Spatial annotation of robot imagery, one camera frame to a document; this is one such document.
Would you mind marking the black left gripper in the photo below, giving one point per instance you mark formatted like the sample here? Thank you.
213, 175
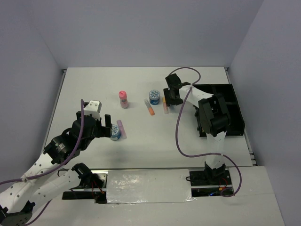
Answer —
104, 131

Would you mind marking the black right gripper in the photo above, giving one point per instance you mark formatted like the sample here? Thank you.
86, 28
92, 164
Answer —
169, 101

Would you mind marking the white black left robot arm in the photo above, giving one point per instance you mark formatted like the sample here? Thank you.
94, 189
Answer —
32, 190

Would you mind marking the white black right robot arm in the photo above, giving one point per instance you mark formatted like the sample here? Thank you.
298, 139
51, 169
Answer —
214, 118

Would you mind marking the pink highlighter orange cap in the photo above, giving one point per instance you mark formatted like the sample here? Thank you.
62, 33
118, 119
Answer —
164, 105

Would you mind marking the blue paint jar far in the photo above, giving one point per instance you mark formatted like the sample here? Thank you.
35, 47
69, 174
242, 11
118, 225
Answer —
154, 97

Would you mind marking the blue paint jar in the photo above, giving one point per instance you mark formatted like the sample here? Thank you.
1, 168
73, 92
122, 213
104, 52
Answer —
154, 97
115, 133

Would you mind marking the blue paint jar near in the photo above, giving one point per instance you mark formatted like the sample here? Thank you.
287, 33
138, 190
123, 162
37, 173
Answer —
115, 133

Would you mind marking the purple highlighter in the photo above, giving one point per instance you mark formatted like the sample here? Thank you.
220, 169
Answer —
121, 128

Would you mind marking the orange-capped clear highlighter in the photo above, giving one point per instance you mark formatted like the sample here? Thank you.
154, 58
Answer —
148, 105

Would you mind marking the pink-capped marker tube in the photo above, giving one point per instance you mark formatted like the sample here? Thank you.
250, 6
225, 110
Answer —
123, 99

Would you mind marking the black four-compartment organizer tray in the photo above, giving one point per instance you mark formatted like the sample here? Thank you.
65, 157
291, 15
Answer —
237, 125

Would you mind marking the silver tape-covered panel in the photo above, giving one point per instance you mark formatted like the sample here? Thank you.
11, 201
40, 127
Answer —
148, 186

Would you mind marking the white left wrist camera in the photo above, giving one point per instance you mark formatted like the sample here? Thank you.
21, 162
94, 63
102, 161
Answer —
93, 108

